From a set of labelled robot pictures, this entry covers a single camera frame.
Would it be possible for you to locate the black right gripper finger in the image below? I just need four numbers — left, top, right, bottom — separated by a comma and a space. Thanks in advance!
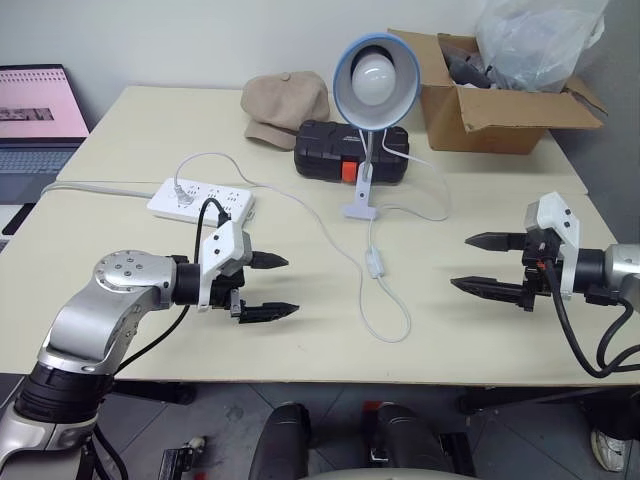
449, 275, 526, 304
464, 231, 527, 253

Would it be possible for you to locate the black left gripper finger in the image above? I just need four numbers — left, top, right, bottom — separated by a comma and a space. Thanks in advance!
238, 302, 301, 327
250, 251, 291, 271

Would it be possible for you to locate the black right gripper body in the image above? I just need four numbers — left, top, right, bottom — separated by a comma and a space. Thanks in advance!
519, 228, 567, 314

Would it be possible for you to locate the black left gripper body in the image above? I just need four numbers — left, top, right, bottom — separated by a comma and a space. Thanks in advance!
208, 267, 249, 321

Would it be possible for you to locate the blue white clip desk lamp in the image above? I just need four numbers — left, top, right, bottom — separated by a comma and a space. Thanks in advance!
332, 32, 421, 221

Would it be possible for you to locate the white power strip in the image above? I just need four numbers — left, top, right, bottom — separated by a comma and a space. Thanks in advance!
145, 177, 257, 225

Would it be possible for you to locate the brown cardboard box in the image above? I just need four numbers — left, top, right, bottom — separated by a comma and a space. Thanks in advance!
387, 27, 609, 156

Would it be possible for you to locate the black case with orange latch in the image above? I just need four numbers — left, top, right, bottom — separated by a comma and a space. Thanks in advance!
293, 119, 412, 186

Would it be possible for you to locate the dark rounded shape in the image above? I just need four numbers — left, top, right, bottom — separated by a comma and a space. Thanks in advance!
375, 402, 452, 480
248, 402, 312, 480

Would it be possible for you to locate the beige newsboy cap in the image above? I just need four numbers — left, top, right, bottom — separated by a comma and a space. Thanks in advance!
240, 71, 331, 153

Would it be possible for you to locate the white sneaker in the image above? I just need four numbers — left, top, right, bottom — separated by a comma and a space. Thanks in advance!
590, 428, 627, 473

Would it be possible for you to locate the clear plastic bag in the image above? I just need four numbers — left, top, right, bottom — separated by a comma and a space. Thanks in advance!
473, 0, 609, 94

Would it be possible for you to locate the white light bulb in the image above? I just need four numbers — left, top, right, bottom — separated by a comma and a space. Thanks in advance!
350, 47, 397, 106

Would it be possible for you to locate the flat black device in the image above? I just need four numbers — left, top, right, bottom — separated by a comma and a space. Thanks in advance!
0, 201, 37, 237

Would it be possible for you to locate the grey laptop with pink screen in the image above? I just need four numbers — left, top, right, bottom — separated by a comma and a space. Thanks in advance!
0, 63, 92, 205

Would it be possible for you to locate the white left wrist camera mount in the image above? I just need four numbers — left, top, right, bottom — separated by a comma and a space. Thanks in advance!
196, 219, 254, 312

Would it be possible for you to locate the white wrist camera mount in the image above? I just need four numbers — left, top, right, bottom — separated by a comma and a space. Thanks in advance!
523, 191, 582, 302
196, 219, 254, 312

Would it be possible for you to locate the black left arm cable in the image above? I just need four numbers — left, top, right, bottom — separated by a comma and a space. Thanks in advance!
107, 198, 232, 376

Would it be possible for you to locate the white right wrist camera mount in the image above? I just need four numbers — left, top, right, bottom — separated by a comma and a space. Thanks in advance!
523, 191, 582, 302

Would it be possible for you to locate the white lamp cord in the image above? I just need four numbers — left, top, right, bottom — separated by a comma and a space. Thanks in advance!
172, 131, 450, 345

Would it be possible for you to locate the white inline cord switch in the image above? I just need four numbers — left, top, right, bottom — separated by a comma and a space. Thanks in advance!
364, 246, 387, 280

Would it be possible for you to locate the black table frame bar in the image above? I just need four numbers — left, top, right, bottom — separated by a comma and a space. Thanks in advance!
110, 381, 197, 407
456, 386, 640, 417

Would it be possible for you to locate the grey power strip cable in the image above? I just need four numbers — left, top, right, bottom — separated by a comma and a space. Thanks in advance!
38, 180, 162, 200

